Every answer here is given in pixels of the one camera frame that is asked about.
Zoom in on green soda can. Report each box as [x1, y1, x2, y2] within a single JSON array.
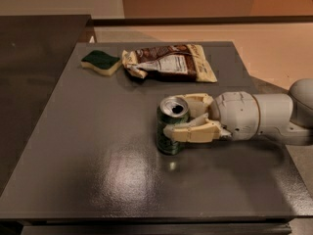
[[156, 96, 189, 156]]

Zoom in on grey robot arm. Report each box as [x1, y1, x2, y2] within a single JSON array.
[[159, 78, 313, 146]]

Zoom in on brown and cream snack bag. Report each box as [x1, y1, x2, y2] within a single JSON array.
[[122, 44, 217, 82]]

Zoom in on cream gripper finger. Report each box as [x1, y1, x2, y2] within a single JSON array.
[[178, 93, 213, 118], [163, 117, 232, 143]]

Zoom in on green and yellow sponge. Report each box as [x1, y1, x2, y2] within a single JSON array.
[[81, 50, 121, 76]]

